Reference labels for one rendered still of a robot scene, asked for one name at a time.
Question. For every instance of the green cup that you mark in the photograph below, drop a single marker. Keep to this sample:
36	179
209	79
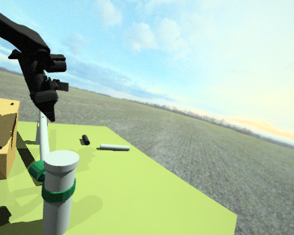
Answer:
37	170

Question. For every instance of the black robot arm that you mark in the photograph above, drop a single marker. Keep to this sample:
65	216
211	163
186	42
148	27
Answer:
35	56

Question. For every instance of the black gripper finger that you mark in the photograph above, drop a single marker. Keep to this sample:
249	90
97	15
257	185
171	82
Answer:
47	109

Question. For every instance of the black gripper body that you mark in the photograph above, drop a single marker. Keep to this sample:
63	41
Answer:
39	88

